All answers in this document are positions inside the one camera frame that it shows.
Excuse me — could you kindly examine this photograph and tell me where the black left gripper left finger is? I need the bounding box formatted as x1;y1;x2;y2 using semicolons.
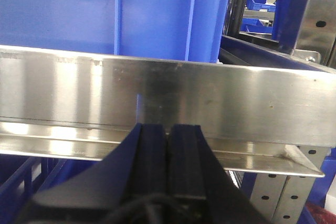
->
16;124;168;223

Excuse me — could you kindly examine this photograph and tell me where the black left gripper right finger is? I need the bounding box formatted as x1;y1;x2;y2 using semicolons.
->
169;124;268;223

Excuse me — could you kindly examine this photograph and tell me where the blue empty storage bin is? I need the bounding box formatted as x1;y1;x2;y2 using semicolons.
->
1;154;95;223

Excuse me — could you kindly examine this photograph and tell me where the blue bin with red parts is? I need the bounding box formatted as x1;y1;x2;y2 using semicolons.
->
297;156;335;223

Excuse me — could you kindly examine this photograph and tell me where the large blue plastic bin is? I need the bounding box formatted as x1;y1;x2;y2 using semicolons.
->
1;0;228;62

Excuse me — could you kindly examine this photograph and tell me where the perforated steel shelf post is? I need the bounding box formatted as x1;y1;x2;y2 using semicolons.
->
241;144;330;223

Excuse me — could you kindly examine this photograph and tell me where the stainless steel shelf rail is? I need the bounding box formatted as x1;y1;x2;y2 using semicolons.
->
1;46;335;177

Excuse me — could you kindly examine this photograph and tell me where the blue shelf upright frame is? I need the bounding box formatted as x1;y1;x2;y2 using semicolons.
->
272;0;308;54

